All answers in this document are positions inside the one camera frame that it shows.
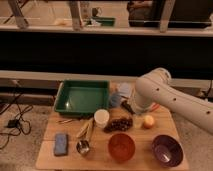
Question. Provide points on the black remote control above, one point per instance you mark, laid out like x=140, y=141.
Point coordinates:
x=125, y=105

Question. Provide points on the dark grape bunch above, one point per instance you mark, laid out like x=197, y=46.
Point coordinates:
x=122, y=124

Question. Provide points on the light blue cloth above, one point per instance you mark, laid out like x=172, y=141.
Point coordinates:
x=125, y=89

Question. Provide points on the blue cup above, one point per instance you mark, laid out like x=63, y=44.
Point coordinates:
x=115, y=100

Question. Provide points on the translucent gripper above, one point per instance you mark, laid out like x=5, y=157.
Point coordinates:
x=137, y=121

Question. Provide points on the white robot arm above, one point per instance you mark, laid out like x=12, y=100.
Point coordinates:
x=153, y=87

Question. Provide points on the metal measuring cup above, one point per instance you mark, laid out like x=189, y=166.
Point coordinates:
x=83, y=144

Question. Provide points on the purple bowl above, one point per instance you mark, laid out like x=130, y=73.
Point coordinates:
x=167, y=150

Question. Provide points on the black power adapter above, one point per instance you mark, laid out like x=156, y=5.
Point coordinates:
x=12, y=123

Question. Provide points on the red chili pepper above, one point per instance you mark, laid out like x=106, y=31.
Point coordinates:
x=154, y=107

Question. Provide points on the yellow apple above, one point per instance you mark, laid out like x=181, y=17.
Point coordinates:
x=148, y=122

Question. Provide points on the orange bowl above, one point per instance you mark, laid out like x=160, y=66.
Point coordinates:
x=121, y=147

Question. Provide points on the yellow banana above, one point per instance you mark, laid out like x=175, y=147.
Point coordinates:
x=83, y=129

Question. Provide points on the green plastic tray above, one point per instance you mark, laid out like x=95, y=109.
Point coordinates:
x=82, y=98

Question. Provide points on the white cup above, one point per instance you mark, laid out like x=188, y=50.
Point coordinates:
x=101, y=118

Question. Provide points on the metal fork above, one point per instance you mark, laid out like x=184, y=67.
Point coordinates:
x=65, y=121

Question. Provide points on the blue sponge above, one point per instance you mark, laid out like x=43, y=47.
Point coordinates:
x=61, y=144

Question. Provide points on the green background bin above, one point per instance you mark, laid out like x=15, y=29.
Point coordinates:
x=104, y=21

